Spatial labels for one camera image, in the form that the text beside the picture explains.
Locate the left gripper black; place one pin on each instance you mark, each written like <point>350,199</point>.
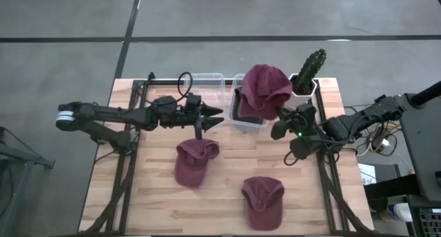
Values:
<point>189,120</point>

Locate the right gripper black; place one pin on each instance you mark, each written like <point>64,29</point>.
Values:
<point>301,114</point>

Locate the maroon baseball cap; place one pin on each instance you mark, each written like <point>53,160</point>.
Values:
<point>265,89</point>
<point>193,164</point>
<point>263,206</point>

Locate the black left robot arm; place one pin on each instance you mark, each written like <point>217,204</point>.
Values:
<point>113,114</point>

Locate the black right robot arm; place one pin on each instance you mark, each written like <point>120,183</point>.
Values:
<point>365,118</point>

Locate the white hexagonal plant pot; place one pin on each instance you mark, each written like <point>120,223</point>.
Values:
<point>311,92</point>

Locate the clear plastic bin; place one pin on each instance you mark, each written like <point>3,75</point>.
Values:
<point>206,89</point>
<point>251,129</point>

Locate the green cactus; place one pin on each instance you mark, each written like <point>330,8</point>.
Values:
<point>310,70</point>

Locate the white paper sheet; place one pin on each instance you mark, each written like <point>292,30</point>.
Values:
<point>367,173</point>

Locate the white plastic bottle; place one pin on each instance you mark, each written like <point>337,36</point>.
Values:
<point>399,212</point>

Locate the dark metal stand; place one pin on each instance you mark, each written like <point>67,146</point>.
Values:
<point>20,154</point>

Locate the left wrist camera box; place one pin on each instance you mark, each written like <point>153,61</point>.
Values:
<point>193,102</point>

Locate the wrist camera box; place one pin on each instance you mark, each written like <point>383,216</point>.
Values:
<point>193,102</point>
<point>305,145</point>

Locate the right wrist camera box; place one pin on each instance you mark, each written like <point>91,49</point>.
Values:
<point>305,145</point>

